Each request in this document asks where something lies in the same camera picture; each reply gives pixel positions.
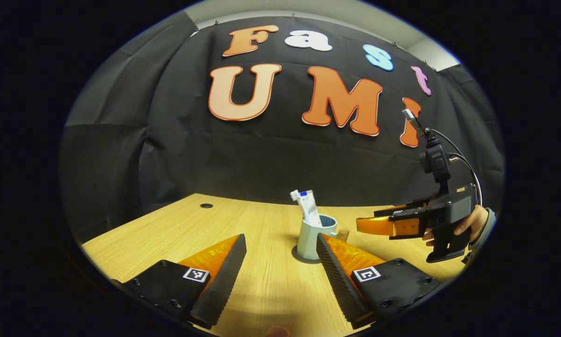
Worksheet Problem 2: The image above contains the wooden desktop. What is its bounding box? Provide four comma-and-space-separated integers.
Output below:
81, 192, 469, 337

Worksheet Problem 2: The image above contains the black backdrop cloth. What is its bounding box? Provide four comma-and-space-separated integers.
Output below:
58, 9, 505, 245

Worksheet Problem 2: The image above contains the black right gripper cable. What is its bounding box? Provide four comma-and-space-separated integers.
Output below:
430, 128, 484, 207

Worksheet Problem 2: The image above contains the dark round coaster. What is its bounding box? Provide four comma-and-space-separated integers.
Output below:
291, 244, 326, 265

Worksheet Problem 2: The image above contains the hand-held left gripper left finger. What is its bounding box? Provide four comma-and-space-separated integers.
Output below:
109, 233, 248, 330

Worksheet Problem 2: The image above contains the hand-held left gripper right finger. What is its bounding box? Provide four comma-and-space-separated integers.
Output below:
315, 232, 449, 330

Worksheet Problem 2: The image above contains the white toothpaste tube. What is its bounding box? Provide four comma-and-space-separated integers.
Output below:
299, 190, 323, 228

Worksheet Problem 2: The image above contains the light blue cup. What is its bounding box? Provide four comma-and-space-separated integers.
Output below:
296, 213, 351, 261

